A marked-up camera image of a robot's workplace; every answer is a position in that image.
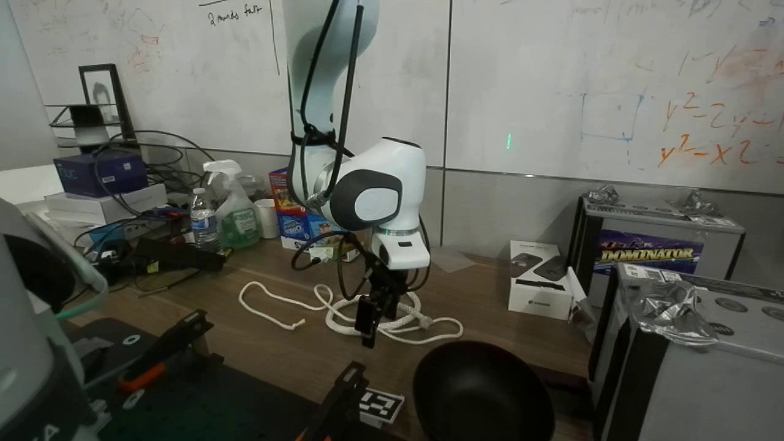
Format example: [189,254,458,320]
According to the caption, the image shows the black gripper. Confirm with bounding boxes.
[356,261,412,351]

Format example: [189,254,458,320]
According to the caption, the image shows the thick braided white rope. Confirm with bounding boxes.
[313,280,465,348]

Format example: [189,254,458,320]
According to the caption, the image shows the thin white rope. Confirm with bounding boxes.
[236,280,338,333]

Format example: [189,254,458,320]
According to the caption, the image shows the blue snack pack cardboard box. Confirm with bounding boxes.
[266,167,345,254]

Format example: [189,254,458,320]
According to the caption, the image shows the white phone box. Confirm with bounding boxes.
[505,237,587,324]

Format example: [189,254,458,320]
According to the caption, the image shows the silver box with Dominator label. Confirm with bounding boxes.
[568,188,747,309]

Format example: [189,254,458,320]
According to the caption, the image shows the flat white box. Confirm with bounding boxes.
[34,181,168,239]

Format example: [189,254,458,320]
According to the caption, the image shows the dark blue cardboard box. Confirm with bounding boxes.
[55,149,151,200]

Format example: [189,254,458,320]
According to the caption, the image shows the large plain silver box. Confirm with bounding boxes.
[587,261,784,441]

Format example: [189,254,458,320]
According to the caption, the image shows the black white AprilTag marker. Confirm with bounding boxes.
[356,388,409,431]

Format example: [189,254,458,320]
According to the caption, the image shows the black round pan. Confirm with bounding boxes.
[412,341,559,441]

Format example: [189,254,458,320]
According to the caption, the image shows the white paper cup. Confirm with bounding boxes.
[252,195,281,243]

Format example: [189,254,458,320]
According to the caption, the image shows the white cups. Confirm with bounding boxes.
[200,157,265,253]

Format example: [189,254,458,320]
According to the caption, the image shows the black perforated base mat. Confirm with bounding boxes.
[70,317,363,441]

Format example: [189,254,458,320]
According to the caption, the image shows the clear plastic water bottle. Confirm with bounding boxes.
[189,186,220,249]

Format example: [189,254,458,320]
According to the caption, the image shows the black power strip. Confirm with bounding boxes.
[95,209,230,285]

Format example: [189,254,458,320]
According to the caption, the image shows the crumpled silver foil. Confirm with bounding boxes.
[584,186,726,228]
[622,264,726,351]

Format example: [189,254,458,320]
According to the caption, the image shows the whiteboard with writing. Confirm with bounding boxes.
[7,0,784,195]

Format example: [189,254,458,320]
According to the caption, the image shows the black clamp bracket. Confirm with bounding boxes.
[119,307,215,388]
[296,361,372,441]

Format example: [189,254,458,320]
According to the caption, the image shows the thin black camera cable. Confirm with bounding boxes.
[290,230,436,301]

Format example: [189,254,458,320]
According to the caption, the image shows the orange handled black tool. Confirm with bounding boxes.
[117,361,172,396]

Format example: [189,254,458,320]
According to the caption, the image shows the black desk cable bundle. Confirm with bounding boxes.
[89,128,217,216]

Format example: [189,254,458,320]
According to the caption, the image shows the black picture frame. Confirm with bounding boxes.
[79,61,137,141]

